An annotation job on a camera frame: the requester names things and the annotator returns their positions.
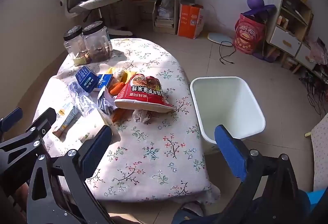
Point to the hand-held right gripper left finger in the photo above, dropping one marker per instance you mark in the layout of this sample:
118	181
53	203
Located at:
96	147

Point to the clear plastic wrapper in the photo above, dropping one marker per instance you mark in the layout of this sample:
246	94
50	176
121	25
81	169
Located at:
78	96

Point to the red gift bag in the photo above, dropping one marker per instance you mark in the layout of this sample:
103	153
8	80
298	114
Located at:
247	34

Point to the purple bouncing ball toy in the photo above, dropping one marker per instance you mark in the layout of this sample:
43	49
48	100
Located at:
255	1

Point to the purple soft item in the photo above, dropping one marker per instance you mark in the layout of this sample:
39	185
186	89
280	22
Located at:
266	57

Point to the yellow snack packet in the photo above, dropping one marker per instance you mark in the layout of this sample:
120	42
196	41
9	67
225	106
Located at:
112	71

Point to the clear jar black lid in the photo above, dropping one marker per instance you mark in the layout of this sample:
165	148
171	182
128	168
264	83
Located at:
98	44
76	47

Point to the white yellow drink carton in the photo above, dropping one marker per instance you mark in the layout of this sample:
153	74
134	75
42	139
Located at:
66	117

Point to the red instant noodle bowl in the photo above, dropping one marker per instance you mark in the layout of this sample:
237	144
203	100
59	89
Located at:
143	93

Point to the orange white bag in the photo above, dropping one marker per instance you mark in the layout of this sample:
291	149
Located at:
189	21

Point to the floral white tablecloth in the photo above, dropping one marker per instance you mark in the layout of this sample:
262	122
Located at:
153	157

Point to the white wooden shelf cabinet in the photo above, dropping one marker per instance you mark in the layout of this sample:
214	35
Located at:
284	39

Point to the blue white carton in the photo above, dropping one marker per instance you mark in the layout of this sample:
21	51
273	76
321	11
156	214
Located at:
103	80

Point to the floral padded stool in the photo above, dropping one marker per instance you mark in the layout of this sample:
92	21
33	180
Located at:
321	157

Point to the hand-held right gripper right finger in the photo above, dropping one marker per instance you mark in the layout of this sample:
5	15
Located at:
229	152

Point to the pale round floor pad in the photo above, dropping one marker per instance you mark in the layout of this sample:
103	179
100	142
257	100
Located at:
217	38

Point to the crumpled white tissue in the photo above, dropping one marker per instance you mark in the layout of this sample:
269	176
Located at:
142	115

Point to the blue milk carton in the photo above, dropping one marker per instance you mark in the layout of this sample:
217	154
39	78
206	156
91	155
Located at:
85	78

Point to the white plastic trash bin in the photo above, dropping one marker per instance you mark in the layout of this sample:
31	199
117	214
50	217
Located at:
230	101

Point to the pink printed bag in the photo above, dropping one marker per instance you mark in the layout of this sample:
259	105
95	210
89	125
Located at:
317	52

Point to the blue plastic stool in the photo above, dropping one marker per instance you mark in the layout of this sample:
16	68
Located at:
317	198

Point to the person's leg dark pants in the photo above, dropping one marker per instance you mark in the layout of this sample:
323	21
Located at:
187	217

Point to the crumpled white blue wrapper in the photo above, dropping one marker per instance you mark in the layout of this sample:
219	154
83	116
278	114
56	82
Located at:
106	101

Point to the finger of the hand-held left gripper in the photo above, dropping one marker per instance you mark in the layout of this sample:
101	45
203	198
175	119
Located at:
10	117
43	117

